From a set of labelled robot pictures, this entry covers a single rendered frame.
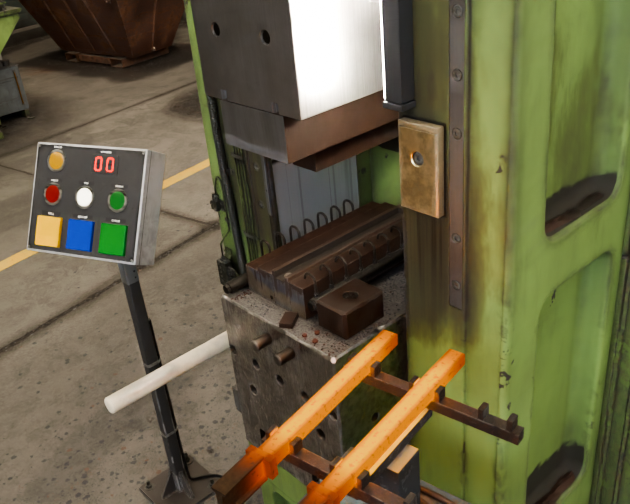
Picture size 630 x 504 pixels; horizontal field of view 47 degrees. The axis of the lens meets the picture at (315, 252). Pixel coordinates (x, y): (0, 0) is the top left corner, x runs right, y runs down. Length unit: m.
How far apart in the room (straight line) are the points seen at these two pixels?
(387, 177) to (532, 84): 0.78
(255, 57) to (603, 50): 0.65
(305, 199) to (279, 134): 0.46
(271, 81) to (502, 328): 0.61
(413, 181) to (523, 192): 0.20
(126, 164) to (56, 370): 1.58
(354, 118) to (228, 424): 1.53
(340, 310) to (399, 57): 0.51
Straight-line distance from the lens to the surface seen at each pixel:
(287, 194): 1.75
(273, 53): 1.32
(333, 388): 1.16
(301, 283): 1.52
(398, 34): 1.24
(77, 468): 2.73
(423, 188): 1.31
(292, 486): 1.87
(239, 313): 1.63
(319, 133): 1.41
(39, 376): 3.23
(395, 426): 1.09
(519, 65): 1.16
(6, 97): 6.86
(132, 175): 1.80
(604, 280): 1.68
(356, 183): 1.92
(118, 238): 1.80
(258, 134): 1.42
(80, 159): 1.90
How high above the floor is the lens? 1.77
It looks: 29 degrees down
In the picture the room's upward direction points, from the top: 6 degrees counter-clockwise
